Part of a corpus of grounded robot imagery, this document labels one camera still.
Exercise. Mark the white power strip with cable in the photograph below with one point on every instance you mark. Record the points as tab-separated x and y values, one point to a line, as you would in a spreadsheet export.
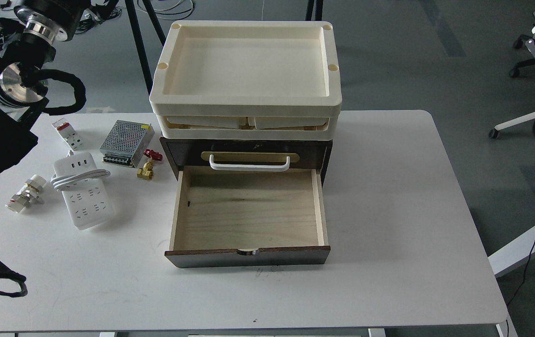
80	182

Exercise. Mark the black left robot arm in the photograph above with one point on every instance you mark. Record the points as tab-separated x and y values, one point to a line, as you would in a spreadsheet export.
27	89

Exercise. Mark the open wooden drawer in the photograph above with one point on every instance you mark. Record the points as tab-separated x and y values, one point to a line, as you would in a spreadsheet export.
248	218

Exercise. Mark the cream plastic lower tray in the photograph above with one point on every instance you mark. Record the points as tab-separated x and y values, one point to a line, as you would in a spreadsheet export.
248	128

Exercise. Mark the cream plastic tray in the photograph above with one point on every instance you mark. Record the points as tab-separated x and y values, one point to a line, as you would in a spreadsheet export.
248	69
248	128

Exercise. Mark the cream plastic top tray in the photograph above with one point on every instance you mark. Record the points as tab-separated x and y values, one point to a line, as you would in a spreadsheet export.
248	69

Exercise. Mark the metal mesh power supply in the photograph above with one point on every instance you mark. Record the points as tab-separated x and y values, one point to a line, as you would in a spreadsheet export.
126	143

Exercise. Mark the small white red socket adapter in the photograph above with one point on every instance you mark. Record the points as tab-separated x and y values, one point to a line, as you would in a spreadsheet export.
69	134

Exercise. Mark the white metal pipe fitting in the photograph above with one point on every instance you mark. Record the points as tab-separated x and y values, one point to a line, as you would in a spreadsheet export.
28	194

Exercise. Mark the white side table edge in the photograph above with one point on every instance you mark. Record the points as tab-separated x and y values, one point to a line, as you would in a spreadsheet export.
514	254

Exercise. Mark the white drawer handle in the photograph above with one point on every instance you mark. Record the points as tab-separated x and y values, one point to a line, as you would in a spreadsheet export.
249	167

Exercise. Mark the brass valve red handle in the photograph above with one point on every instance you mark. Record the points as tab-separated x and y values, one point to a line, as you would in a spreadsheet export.
146	172

